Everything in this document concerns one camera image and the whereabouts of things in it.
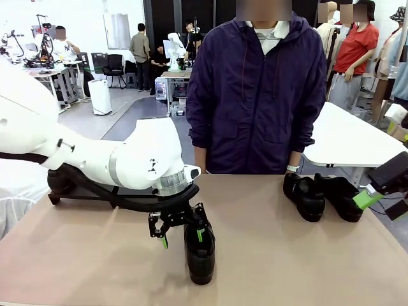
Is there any white air purifier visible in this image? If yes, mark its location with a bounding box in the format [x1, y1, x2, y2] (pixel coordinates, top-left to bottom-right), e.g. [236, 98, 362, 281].
[87, 78, 112, 116]

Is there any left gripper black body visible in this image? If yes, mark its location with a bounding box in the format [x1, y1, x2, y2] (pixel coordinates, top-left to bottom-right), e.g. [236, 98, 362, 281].
[159, 203, 208, 229]

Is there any background table with computer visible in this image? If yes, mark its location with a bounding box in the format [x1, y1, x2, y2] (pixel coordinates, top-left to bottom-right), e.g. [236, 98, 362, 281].
[154, 69, 192, 117]

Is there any white plastic bag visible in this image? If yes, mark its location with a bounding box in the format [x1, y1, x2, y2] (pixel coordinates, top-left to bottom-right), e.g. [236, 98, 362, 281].
[0, 159, 52, 240]

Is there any person's right forearm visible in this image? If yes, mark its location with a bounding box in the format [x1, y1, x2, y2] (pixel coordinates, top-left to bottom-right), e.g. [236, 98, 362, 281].
[193, 146, 208, 175]

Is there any seated person in black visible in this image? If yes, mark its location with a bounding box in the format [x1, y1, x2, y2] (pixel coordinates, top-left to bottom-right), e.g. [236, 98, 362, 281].
[149, 44, 170, 96]

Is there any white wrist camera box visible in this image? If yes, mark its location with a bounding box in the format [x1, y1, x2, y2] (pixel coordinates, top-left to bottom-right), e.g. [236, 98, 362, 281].
[183, 164, 202, 184]

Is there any background work desk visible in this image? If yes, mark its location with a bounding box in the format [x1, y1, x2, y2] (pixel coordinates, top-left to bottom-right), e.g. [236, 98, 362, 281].
[18, 60, 85, 109]

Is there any black tripod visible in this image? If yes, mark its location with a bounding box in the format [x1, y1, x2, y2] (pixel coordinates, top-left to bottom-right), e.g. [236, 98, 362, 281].
[324, 27, 340, 96]

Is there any standing person in olive shirt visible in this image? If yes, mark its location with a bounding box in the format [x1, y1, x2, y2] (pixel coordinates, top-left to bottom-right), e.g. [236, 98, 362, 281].
[129, 22, 151, 92]

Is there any black office chair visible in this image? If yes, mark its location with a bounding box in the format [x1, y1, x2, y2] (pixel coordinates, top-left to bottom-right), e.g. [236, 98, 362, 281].
[102, 54, 127, 89]

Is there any grey wall panel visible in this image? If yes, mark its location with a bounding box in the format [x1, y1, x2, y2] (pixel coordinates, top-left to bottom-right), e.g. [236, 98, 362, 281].
[102, 12, 132, 50]

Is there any seated person in white shirt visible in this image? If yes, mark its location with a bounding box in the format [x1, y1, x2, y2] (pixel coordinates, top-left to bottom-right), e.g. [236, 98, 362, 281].
[50, 25, 82, 64]

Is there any white folding table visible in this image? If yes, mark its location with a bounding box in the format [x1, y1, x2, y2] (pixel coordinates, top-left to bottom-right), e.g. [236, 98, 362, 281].
[301, 101, 408, 192]

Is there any black cable hose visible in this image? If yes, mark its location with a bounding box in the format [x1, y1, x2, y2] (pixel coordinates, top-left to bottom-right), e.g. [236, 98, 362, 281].
[0, 152, 201, 213]

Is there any black monitor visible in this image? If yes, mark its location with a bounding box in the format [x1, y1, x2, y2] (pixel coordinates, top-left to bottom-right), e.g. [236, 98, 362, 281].
[91, 52, 109, 73]

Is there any person in purple jacket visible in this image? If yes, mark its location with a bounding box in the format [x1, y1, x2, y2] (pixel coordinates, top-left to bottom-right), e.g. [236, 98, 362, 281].
[186, 9, 328, 175]

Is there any mannequin in beige jacket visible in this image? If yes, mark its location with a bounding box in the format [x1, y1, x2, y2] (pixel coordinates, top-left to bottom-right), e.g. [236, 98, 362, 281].
[317, 1, 342, 103]

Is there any light blue hanging garment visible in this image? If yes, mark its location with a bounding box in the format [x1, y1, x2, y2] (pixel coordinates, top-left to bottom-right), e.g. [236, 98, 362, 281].
[390, 31, 408, 106]

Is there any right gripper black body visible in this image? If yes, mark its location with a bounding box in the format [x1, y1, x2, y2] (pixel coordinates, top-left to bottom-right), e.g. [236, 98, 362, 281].
[368, 152, 408, 196]

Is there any black shoe stand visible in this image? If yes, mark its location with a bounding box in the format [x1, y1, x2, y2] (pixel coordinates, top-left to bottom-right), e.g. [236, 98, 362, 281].
[48, 184, 160, 210]

